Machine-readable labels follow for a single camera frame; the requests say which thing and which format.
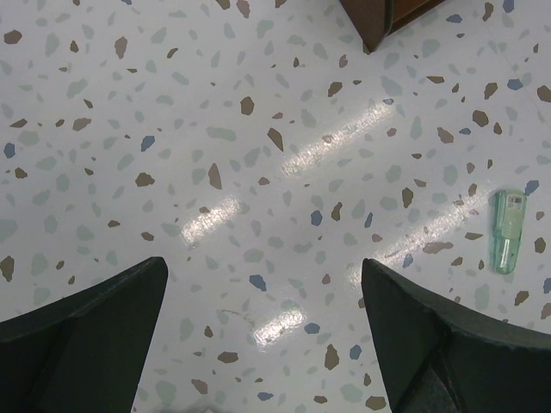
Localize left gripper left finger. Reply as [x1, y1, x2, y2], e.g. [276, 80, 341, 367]
[1, 256, 168, 412]

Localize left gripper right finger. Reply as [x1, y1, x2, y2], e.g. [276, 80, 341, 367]
[362, 259, 550, 412]

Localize brown wooden desk organizer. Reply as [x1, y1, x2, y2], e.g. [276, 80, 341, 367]
[339, 0, 443, 52]

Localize green transparent tube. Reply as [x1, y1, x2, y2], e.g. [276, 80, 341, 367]
[491, 189, 527, 274]

